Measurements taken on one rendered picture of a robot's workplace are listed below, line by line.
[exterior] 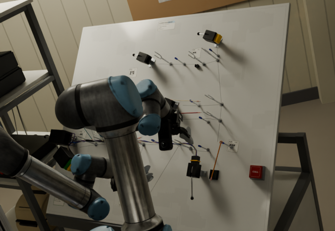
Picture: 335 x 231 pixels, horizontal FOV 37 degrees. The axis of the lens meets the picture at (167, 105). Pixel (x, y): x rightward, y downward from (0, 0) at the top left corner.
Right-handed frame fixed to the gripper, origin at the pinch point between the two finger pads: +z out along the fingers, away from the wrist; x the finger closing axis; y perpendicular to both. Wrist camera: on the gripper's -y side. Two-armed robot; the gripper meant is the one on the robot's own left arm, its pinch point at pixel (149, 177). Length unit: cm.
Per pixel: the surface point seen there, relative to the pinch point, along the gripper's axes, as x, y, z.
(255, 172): -11.7, 27.0, 30.0
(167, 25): 77, 23, 22
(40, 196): 49, -89, 6
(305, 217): -19, 11, 78
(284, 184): -4, 14, 70
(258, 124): 6.6, 35.9, 33.8
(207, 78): 39, 27, 27
